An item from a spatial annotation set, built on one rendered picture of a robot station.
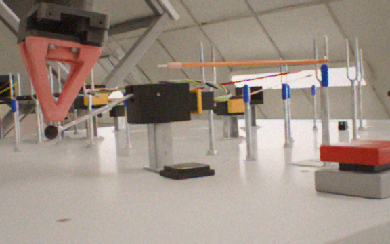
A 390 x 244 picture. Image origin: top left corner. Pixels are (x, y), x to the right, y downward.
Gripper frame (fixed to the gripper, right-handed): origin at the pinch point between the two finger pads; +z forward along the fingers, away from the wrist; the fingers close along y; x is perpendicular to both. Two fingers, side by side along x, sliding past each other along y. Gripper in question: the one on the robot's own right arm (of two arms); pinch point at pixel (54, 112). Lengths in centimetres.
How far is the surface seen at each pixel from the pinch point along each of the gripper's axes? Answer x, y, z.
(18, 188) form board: 2.8, -0.5, 7.2
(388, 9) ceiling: -229, 177, -85
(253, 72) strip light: -225, 311, -58
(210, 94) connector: -16.2, -1.1, -3.5
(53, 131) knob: 0.0, -0.5, 1.8
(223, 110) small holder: -33.4, 25.3, -3.9
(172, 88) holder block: -11.3, -2.0, -3.5
